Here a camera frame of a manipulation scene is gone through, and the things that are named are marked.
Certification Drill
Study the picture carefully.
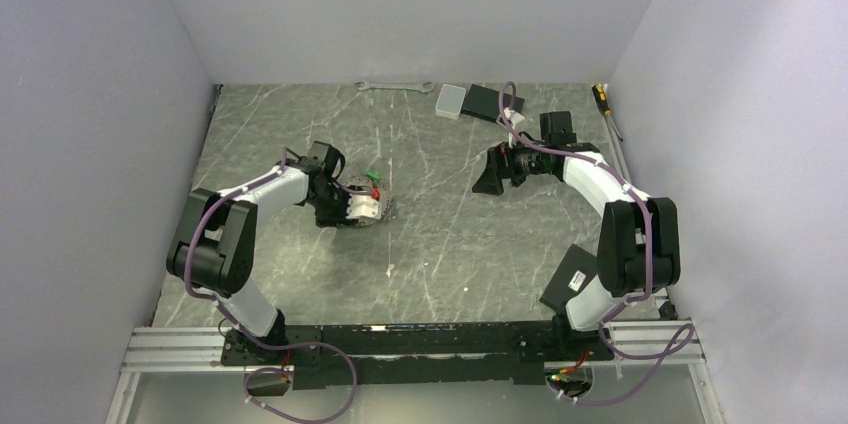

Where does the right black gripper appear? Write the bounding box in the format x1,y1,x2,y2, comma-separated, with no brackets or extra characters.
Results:
472,133,550,196

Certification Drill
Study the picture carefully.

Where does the green plastic key tag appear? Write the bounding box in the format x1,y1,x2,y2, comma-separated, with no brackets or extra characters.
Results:
365,170,381,182

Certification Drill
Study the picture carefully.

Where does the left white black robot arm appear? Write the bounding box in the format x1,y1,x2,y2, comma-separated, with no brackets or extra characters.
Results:
166,141,354,364

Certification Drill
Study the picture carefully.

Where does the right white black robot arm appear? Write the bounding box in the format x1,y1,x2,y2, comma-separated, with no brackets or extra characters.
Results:
472,111,681,359

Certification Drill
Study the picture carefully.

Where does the black flat rectangular box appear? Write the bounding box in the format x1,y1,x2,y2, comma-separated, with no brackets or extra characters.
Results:
460,84,499,123

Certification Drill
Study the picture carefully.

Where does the translucent white plastic box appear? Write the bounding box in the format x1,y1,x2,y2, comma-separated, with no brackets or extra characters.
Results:
435,84,467,120

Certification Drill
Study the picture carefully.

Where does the silver open-end wrench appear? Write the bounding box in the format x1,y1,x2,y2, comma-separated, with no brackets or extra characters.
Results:
354,80,434,94

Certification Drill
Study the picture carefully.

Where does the yellow black screwdriver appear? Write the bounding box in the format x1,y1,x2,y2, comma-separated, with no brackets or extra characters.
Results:
592,84,624,142

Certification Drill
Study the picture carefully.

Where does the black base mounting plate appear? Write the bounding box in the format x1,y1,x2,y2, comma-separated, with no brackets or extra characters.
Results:
221,316,613,390

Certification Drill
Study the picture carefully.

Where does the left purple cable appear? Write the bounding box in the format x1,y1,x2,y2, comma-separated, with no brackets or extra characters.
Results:
182,146,359,424

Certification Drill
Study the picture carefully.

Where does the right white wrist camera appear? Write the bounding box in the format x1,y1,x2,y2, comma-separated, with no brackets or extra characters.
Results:
497,108,526,132

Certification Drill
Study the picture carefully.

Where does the aluminium extrusion rail frame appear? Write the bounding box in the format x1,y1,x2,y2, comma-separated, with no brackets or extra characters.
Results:
104,321,727,424

